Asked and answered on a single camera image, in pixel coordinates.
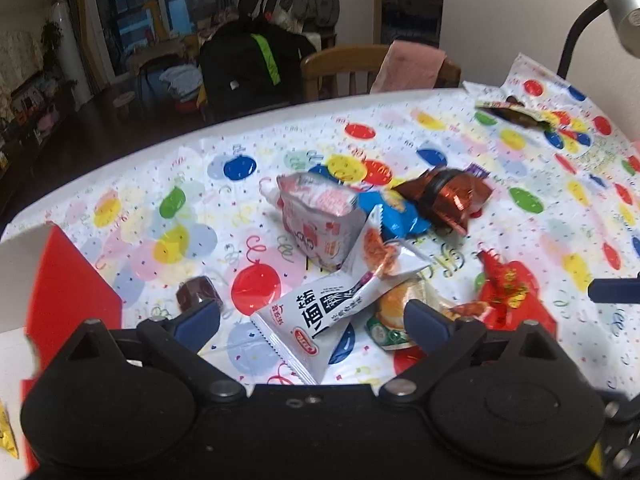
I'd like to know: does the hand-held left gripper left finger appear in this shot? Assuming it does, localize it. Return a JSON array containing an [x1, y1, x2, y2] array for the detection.
[[66, 300, 247, 403]]

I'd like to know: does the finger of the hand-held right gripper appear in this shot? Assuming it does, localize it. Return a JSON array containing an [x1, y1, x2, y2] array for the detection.
[[588, 273, 640, 306]]

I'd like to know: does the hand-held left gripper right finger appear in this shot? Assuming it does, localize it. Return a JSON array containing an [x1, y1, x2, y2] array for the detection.
[[379, 299, 554, 404]]

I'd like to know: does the brown foil snack packet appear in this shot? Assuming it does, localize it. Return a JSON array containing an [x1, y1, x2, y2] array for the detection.
[[394, 162, 495, 236]]

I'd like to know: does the red cardboard box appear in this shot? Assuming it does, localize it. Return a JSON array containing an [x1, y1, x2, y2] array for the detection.
[[0, 222, 124, 480]]

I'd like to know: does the pink white spouted drink pouch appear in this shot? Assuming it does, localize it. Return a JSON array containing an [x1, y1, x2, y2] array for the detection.
[[260, 171, 372, 269]]

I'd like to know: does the small dark brown candy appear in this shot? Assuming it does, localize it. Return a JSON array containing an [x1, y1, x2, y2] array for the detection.
[[175, 276, 224, 312]]

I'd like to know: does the clear orange green snack packet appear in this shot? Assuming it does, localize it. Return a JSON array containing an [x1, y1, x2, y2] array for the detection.
[[366, 279, 453, 351]]

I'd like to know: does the white snack packet black print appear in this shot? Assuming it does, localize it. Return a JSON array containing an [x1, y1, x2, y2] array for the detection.
[[250, 205, 432, 387]]

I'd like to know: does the red snack packet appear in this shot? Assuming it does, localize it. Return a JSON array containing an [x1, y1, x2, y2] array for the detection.
[[474, 249, 557, 332]]

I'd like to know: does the blue snack packet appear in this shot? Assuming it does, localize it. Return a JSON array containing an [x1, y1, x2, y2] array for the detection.
[[357, 189, 432, 241]]

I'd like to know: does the balloon print tablecloth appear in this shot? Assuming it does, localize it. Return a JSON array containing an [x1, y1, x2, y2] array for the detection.
[[0, 52, 640, 403]]

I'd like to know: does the brown green snack packet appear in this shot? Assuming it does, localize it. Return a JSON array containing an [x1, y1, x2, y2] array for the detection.
[[474, 94, 557, 134]]

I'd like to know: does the yellow snack packet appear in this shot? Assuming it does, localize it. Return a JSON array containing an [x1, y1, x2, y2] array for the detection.
[[0, 400, 20, 461]]

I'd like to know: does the small round stool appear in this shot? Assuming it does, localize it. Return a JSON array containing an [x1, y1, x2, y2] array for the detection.
[[112, 91, 139, 122]]

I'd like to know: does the white clothes pile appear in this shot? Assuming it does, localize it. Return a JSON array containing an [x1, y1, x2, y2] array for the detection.
[[159, 64, 202, 99]]

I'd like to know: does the pink towel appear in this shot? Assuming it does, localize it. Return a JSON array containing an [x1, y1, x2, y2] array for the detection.
[[370, 40, 449, 94]]

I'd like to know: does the black jacket green stripe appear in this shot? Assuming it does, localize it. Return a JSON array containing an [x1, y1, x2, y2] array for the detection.
[[199, 19, 317, 118]]

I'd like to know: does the wooden chair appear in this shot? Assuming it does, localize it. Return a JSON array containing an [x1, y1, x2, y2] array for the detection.
[[300, 44, 462, 104]]

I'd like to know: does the dark low cabinet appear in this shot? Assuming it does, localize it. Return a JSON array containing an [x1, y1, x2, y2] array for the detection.
[[0, 70, 78, 166]]

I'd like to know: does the grey desk lamp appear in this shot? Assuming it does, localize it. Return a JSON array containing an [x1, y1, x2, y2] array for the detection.
[[556, 0, 640, 79]]

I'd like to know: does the white standing air conditioner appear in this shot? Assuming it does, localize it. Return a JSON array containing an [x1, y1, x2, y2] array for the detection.
[[50, 0, 93, 107]]

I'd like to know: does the glass balcony door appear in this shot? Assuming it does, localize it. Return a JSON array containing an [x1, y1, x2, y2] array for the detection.
[[91, 0, 222, 88]]

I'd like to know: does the green houseplant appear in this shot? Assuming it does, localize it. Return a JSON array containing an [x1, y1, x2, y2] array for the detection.
[[39, 19, 65, 73]]

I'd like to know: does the grey clothing pile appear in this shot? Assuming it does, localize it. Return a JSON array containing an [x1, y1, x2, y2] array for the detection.
[[270, 0, 342, 30]]

